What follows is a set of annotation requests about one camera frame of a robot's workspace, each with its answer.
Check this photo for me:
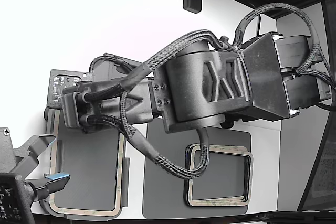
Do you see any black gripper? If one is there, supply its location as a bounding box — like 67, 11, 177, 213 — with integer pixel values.
12, 53, 155, 201

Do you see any beige taped rectangular frame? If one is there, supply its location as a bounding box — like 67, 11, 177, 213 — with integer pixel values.
49, 110, 126, 213

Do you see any stack of rectangular frames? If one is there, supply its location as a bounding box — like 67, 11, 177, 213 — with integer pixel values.
184, 143, 254, 207

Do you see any dark grey base mat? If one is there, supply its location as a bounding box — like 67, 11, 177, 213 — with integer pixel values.
142, 123, 252, 219

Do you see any black mesh panel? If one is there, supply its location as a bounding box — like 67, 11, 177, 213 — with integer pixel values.
298, 108, 336, 212

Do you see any light grey frame holder plate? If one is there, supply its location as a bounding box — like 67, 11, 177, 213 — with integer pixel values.
43, 105, 131, 222

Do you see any black camera module with board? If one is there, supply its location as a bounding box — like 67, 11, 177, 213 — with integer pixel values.
0, 173, 36, 224

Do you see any braided black gripper cable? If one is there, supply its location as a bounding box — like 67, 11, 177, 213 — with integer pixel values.
83, 31, 220, 183

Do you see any thin black cable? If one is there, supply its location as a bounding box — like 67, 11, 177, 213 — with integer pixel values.
314, 102, 336, 112
248, 0, 262, 36

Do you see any braided black arm cable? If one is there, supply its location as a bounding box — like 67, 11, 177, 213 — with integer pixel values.
235, 2, 336, 88

